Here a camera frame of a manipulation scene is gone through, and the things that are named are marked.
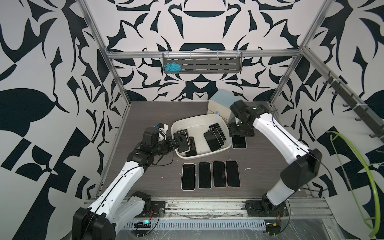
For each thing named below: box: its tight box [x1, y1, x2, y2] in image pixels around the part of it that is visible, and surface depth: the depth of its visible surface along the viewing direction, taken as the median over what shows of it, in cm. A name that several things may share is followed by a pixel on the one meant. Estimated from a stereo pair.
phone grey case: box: [197, 161, 212, 190], surface depth 87 cm
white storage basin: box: [171, 113, 232, 159], surface depth 104 cm
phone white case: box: [181, 163, 196, 191], surface depth 85 cm
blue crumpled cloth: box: [164, 62, 182, 75], surface depth 93 cm
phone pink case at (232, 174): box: [225, 160, 241, 188], surface depth 87 cm
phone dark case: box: [212, 160, 227, 188], surface depth 87 cm
